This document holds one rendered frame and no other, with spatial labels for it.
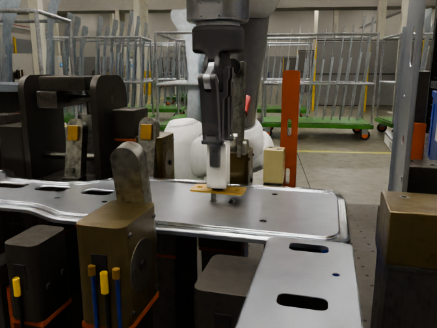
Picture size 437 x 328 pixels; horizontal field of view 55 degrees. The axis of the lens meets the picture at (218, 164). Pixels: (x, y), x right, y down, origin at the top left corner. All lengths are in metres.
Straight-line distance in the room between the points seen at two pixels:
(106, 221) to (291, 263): 0.20
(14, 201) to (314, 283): 0.49
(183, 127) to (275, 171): 0.72
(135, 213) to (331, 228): 0.25
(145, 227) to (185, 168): 0.95
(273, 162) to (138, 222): 0.34
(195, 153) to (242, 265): 0.95
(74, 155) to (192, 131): 0.61
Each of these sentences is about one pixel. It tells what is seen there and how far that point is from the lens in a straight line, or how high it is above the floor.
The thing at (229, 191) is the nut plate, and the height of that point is 1.02.
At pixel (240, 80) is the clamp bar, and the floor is 1.18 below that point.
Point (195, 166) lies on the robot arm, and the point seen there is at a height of 0.88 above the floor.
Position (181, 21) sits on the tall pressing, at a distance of 7.31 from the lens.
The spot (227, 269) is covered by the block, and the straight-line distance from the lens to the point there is 0.50.
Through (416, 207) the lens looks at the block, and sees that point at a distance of 0.49.
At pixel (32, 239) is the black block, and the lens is 0.60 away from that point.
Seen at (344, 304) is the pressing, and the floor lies 1.00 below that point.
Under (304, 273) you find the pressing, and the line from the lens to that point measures 0.45.
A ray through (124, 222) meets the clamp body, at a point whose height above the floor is 1.05.
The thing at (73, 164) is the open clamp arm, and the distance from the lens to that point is 0.90.
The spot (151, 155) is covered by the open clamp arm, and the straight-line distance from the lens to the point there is 0.84.
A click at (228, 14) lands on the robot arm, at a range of 0.60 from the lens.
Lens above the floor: 1.20
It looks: 13 degrees down
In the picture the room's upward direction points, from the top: straight up
